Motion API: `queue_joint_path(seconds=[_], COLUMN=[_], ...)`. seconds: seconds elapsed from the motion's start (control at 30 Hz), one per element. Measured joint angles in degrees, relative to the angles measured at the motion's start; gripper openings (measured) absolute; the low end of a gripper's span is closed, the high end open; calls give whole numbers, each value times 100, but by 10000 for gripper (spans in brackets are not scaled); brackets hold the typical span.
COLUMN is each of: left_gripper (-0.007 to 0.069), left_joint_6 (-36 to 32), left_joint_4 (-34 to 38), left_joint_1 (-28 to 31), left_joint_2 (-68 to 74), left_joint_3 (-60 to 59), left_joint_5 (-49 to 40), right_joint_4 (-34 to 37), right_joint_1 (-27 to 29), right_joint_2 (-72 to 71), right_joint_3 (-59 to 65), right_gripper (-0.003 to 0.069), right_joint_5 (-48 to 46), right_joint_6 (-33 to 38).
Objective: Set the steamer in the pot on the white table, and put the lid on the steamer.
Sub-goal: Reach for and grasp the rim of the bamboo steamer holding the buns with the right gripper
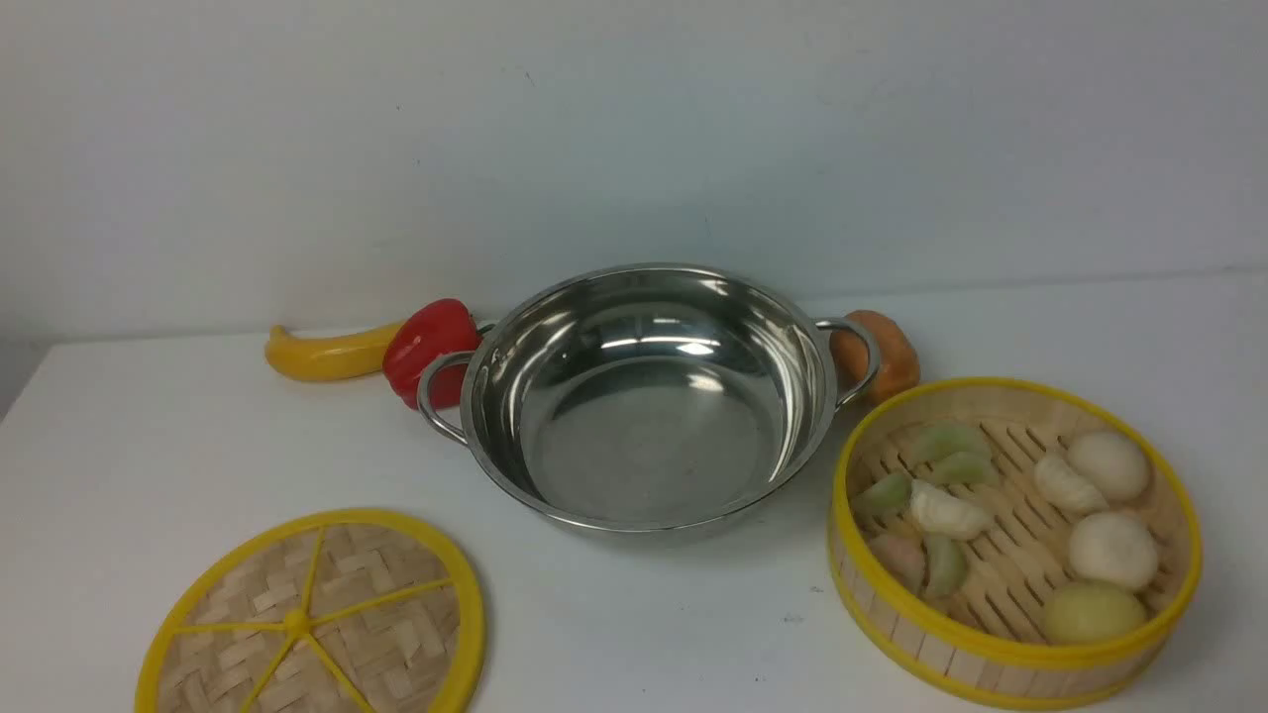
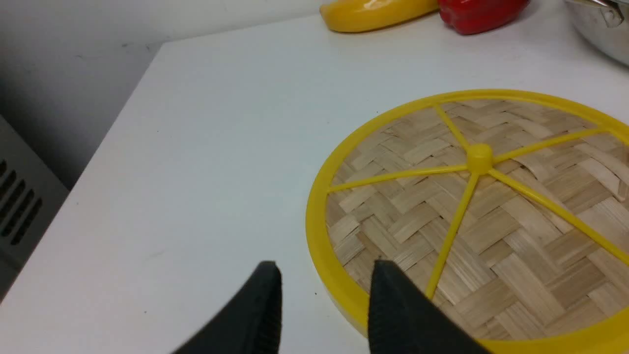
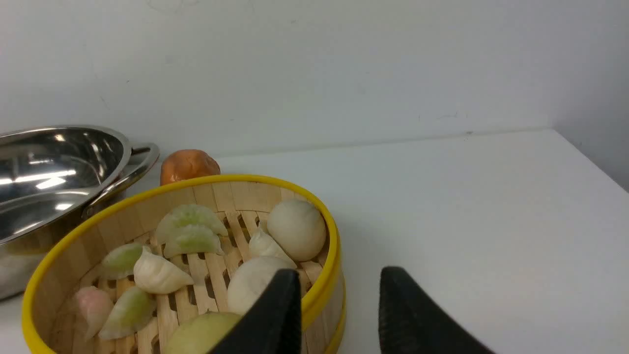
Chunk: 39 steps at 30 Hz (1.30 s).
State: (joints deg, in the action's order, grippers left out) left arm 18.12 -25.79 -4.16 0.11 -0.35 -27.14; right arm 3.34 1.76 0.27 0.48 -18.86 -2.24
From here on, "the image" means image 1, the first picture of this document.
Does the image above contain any yellow rimmed woven steamer lid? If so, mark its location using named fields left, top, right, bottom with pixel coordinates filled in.
left=133, top=509, right=487, bottom=712

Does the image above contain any yellow rimmed bamboo steamer basket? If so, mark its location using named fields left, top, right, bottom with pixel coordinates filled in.
left=827, top=377, right=1202, bottom=710

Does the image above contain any stainless steel pot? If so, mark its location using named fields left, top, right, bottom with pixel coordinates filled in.
left=416, top=263, right=883, bottom=535

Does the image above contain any red toy bell pepper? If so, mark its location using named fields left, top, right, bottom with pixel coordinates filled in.
left=380, top=298, right=481, bottom=411

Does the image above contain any orange toy bread roll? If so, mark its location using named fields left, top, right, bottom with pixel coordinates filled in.
left=831, top=310, right=922, bottom=405

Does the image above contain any green toy dumpling left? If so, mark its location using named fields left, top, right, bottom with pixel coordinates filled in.
left=851, top=472, right=913, bottom=518

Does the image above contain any green toy dumpling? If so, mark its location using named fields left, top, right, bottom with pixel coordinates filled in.
left=922, top=533, right=967, bottom=600
left=927, top=452, right=1000, bottom=486
left=910, top=421, right=993, bottom=463
left=851, top=472, right=913, bottom=518

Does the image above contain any yellow toy banana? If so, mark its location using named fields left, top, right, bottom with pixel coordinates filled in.
left=264, top=321, right=404, bottom=383

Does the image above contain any green toy dumpling top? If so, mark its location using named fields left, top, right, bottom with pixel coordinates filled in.
left=910, top=421, right=993, bottom=463

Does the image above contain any pink toy dumpling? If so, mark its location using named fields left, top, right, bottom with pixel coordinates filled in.
left=869, top=533, right=924, bottom=595

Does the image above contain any white toy dumpling centre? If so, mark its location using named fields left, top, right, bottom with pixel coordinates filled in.
left=907, top=481, right=995, bottom=542

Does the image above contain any green toy dumpling bottom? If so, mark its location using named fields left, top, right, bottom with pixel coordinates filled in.
left=922, top=533, right=967, bottom=600

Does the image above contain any white toy steamed bun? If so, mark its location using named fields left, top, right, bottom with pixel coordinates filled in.
left=1066, top=430, right=1153, bottom=504

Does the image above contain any white toy bun lower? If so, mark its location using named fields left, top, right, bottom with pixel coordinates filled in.
left=1066, top=511, right=1160, bottom=591

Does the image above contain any pale yellow toy bun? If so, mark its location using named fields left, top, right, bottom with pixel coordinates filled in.
left=1041, top=581, right=1149, bottom=646

